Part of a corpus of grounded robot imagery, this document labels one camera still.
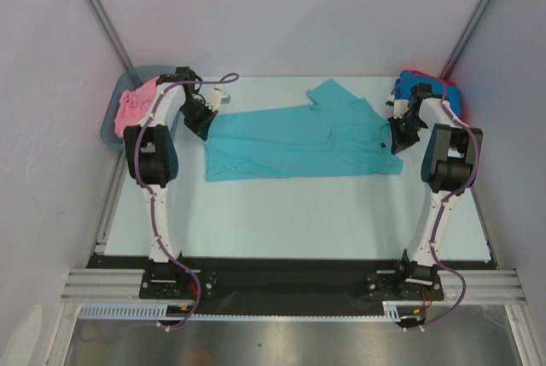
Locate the aluminium frame rail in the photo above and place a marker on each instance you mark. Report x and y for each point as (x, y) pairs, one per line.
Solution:
(484, 287)

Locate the grey plastic basket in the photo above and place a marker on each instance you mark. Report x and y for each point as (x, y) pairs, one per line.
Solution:
(129, 80)

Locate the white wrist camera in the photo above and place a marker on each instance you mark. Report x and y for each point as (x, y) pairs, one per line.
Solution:
(399, 106)
(216, 97)

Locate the right corner aluminium post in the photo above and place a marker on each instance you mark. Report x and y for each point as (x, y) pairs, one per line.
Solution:
(470, 28)

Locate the left corner aluminium post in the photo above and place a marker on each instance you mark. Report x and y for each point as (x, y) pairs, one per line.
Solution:
(103, 19)

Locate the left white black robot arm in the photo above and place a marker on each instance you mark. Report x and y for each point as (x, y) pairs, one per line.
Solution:
(153, 162)

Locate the blue folded t shirt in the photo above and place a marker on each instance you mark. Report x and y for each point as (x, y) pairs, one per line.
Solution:
(405, 84)

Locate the pink crumpled t shirt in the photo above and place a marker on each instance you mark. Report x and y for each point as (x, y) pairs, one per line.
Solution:
(133, 106)

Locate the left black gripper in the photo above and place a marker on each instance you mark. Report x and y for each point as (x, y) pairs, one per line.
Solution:
(201, 127)

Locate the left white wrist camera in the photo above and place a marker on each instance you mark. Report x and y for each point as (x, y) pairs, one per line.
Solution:
(216, 97)

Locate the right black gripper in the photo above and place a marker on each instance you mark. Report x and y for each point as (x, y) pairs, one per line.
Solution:
(401, 130)

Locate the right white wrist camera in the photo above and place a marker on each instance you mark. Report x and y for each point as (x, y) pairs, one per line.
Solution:
(399, 106)

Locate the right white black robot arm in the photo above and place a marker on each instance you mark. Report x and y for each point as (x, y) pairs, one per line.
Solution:
(448, 169)

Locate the grey slotted cable duct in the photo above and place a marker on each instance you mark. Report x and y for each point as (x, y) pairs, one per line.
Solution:
(172, 313)

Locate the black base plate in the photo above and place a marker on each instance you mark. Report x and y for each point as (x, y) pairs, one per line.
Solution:
(279, 287)

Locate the teal t shirt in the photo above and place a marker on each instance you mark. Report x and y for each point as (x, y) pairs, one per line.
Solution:
(336, 134)

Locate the corner aluminium post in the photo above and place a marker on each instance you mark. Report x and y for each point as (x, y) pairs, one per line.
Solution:
(470, 28)
(103, 19)

